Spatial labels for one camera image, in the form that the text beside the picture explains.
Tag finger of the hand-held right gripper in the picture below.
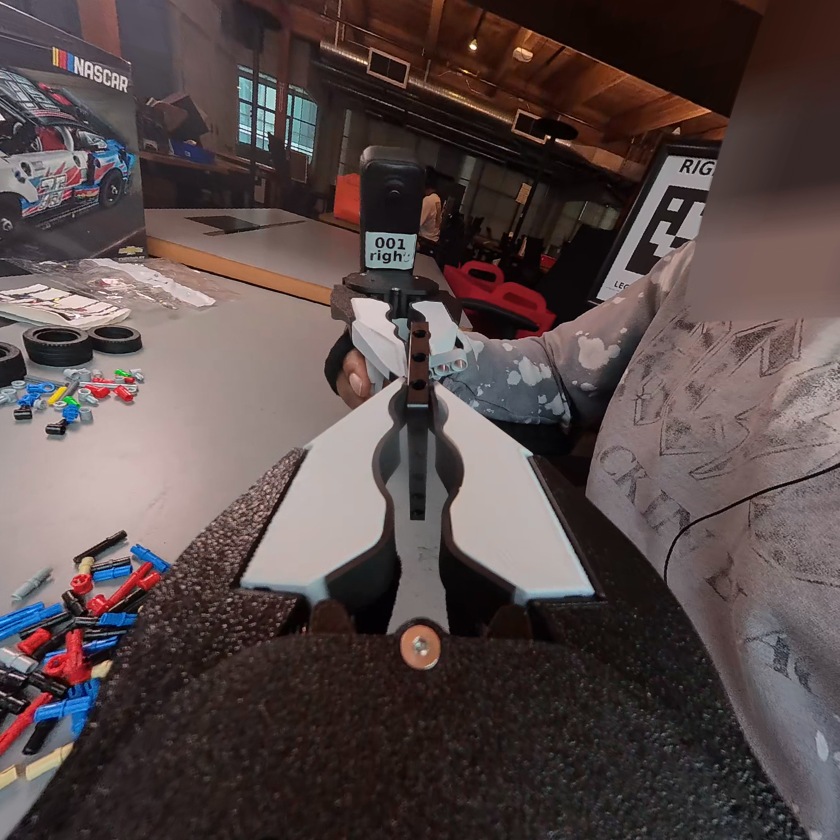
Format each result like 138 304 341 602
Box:
351 298 408 399
412 301 475 370

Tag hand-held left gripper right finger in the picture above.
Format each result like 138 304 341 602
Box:
427 381 598 635

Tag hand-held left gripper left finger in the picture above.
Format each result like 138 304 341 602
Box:
239 381 411 635

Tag light grey connector block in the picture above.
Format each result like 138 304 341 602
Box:
430 346 477 380

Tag black building frame assembly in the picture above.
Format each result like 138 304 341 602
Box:
406 320 434 522

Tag pile of small connector pins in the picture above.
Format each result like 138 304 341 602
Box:
0 530 173 791

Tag cluster of mixed small parts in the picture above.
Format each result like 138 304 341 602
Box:
0 367 145 437

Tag person's right forearm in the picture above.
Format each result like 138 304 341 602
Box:
446 289 651 439

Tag grey desk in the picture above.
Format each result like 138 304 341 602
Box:
0 262 473 840

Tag person's right hand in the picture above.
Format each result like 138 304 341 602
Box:
338 346 378 400

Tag orange bin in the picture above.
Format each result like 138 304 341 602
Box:
333 174 363 224

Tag red chair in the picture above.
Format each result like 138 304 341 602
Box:
443 261 559 339

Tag grey table with wooden edge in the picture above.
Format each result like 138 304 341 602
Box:
143 208 473 329

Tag paned window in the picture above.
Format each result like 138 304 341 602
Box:
236 64 319 165

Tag person's torso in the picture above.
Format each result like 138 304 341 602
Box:
587 243 840 840

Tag clear plastic bags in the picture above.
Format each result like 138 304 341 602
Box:
0 258 217 309

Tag white marker sign board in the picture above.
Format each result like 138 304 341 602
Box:
587 138 723 306

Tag shiny sticker sheet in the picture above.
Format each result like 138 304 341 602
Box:
0 283 131 328

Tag black toy car set box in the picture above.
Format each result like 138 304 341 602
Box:
0 29 147 260

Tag black earphone cord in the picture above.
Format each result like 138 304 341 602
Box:
663 459 840 585

